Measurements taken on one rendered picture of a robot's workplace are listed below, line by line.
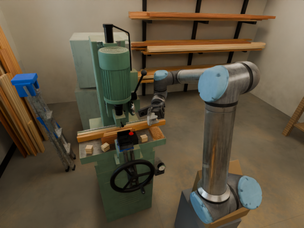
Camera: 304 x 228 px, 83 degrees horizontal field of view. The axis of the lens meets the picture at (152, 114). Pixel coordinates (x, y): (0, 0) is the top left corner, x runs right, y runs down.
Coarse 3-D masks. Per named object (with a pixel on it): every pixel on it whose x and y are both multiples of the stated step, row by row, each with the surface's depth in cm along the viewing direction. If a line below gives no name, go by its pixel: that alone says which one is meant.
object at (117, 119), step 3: (114, 111) 123; (114, 114) 119; (123, 114) 120; (114, 117) 119; (117, 117) 117; (120, 117) 117; (123, 117) 117; (114, 120) 122; (117, 120) 116; (120, 120) 117; (123, 120) 118; (117, 123) 117; (120, 123) 118; (123, 123) 119; (117, 126) 119
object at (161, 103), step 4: (156, 100) 108; (156, 104) 109; (160, 104) 103; (164, 104) 108; (152, 108) 103; (156, 108) 103; (160, 108) 100; (152, 112) 101; (156, 112) 101; (160, 112) 100; (164, 112) 106; (160, 116) 102
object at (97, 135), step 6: (162, 120) 138; (132, 126) 130; (138, 126) 131; (144, 126) 133; (150, 126) 135; (102, 132) 123; (78, 138) 117; (84, 138) 119; (90, 138) 121; (96, 138) 123
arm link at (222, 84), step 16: (240, 64) 59; (208, 80) 58; (224, 80) 54; (240, 80) 56; (208, 96) 58; (224, 96) 57; (208, 112) 63; (224, 112) 59; (208, 128) 65; (224, 128) 62; (208, 144) 68; (224, 144) 65; (208, 160) 71; (224, 160) 68; (208, 176) 74; (224, 176) 72; (192, 192) 86; (208, 192) 77; (224, 192) 77; (208, 208) 77; (224, 208) 78
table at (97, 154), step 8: (80, 144) 117; (88, 144) 118; (96, 144) 118; (112, 144) 118; (144, 144) 121; (152, 144) 124; (160, 144) 127; (80, 152) 111; (96, 152) 112; (104, 152) 112; (112, 152) 114; (80, 160) 108; (88, 160) 110; (96, 160) 113
